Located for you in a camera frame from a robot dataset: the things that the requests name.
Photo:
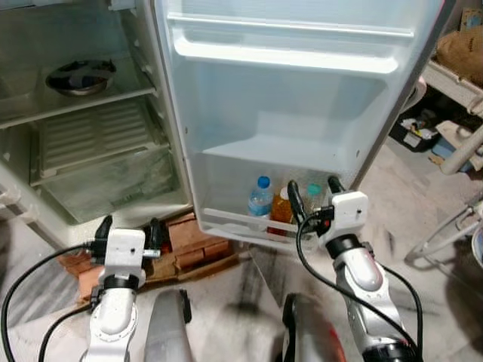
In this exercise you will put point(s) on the orange drink bottle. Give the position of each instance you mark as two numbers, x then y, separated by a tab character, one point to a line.
281	211

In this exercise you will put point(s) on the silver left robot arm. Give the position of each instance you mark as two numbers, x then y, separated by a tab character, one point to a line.
113	317

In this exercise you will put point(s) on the white fridge door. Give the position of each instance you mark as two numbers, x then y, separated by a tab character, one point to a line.
287	98

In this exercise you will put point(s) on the white fridge body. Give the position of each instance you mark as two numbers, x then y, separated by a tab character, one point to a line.
23	45

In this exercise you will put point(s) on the teal cap bottle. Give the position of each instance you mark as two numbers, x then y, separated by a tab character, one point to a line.
315	197

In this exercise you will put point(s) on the red brick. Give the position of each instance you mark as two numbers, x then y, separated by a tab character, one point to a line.
183	232
207	250

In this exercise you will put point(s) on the blue label water bottle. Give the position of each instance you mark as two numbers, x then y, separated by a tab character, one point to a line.
260	200

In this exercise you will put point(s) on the clear crisper drawer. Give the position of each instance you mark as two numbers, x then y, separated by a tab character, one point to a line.
106	192

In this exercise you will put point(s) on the wooden plank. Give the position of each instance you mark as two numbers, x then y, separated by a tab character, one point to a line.
196	268

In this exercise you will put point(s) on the black tray with items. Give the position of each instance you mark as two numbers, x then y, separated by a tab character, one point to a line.
415	134

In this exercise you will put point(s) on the grey robot left leg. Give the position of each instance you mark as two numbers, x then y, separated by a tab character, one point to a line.
167	332

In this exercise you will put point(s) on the grey robot leg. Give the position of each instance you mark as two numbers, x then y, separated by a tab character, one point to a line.
167	332
309	335

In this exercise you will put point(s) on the white pipe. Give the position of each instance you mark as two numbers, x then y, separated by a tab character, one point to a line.
464	151

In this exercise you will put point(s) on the grey robot right leg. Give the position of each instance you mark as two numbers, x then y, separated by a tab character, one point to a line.
309	335

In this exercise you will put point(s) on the metal bowl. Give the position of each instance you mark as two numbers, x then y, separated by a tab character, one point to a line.
79	83

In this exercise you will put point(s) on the white plastic rack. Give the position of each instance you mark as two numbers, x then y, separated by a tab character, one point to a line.
453	87

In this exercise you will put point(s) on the brown paper bag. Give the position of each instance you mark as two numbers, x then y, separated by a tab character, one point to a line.
462	56

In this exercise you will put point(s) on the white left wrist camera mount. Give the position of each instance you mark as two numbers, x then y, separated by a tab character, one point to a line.
126	253

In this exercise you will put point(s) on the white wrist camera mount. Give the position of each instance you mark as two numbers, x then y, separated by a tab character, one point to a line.
126	253
351	213

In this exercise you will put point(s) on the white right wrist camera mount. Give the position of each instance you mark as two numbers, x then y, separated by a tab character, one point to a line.
351	213

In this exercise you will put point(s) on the metal tube frame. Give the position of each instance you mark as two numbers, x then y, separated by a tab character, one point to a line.
438	234

